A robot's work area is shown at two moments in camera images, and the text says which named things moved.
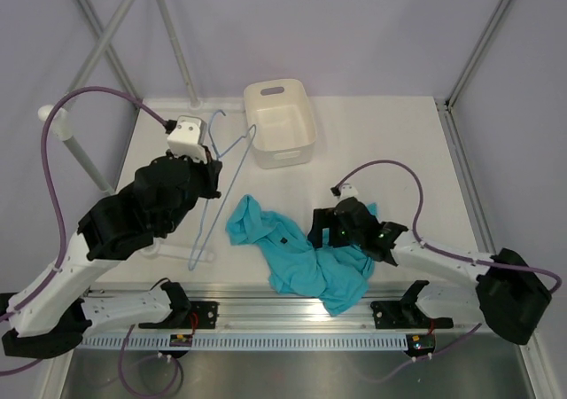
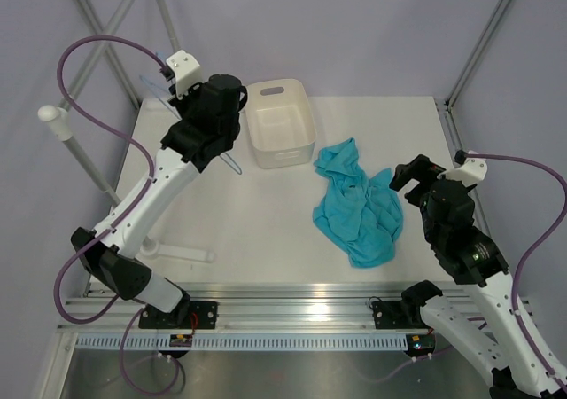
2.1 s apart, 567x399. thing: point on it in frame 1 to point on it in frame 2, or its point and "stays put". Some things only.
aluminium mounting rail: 265,309 stays put
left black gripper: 210,171 to 180,105
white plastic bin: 281,122 stays put
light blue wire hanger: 192,262 to 230,160
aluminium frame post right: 493,20 stays put
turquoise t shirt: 336,275 to 362,215
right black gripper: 324,217 to 421,167
